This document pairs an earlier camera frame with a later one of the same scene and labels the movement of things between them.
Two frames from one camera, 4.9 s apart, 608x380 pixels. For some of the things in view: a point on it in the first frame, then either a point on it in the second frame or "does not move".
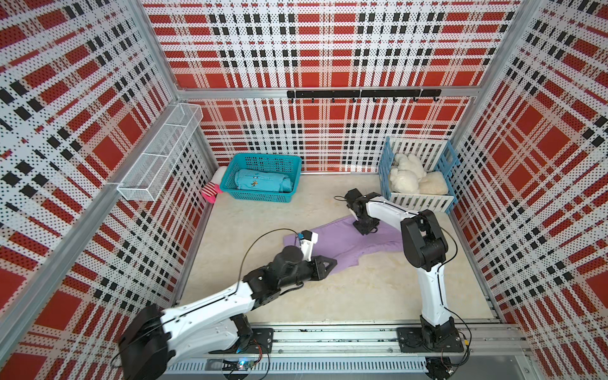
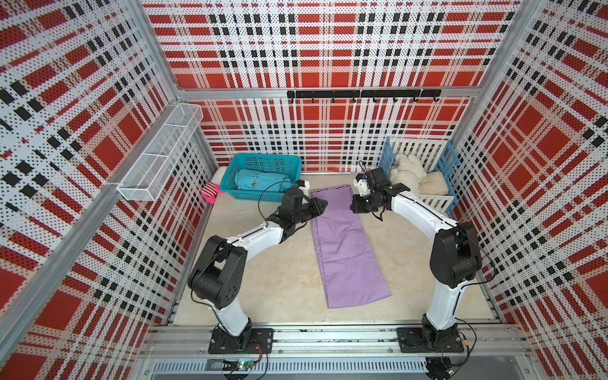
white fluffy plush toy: x=404 y=178 does not move
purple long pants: x=340 y=241 -> x=351 y=274
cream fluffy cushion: x=433 y=183 does not move
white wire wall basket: x=162 y=153 does not move
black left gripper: x=319 y=274 -> x=317 y=210
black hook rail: x=363 y=93 does not move
